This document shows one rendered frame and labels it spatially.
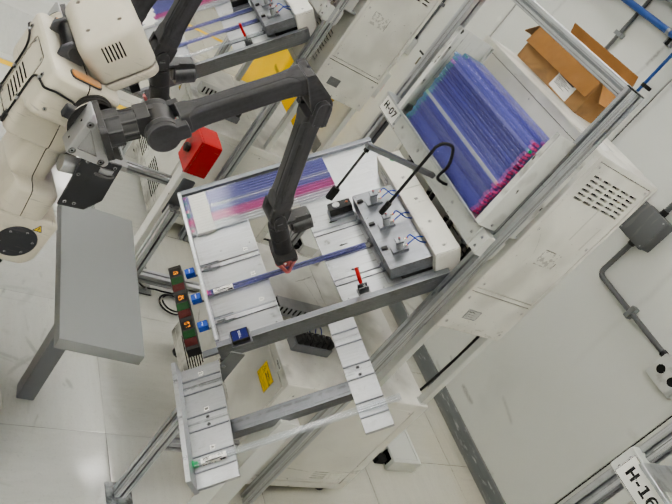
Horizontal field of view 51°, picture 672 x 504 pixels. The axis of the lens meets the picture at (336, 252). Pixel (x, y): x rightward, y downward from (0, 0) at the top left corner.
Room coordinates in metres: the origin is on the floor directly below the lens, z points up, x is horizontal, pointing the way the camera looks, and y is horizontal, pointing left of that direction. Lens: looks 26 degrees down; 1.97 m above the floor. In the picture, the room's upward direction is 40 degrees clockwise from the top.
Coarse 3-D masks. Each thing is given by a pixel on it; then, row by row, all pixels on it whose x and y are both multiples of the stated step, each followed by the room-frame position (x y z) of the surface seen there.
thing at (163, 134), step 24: (288, 72) 1.58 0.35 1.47; (312, 72) 1.59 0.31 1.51; (216, 96) 1.48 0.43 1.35; (240, 96) 1.50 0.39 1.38; (264, 96) 1.54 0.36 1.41; (288, 96) 1.58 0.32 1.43; (312, 96) 1.61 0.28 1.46; (168, 120) 1.39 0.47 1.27; (192, 120) 1.43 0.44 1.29; (216, 120) 1.48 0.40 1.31; (168, 144) 1.40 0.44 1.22
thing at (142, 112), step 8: (136, 104) 1.40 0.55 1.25; (144, 104) 1.40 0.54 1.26; (152, 104) 1.42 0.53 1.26; (160, 104) 1.43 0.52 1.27; (136, 112) 1.37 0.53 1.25; (144, 112) 1.38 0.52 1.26; (152, 112) 1.40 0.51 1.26; (160, 112) 1.40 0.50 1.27; (168, 112) 1.42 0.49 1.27; (136, 120) 1.37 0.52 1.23; (144, 120) 1.37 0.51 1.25; (144, 128) 1.38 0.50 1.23; (144, 136) 1.38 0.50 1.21
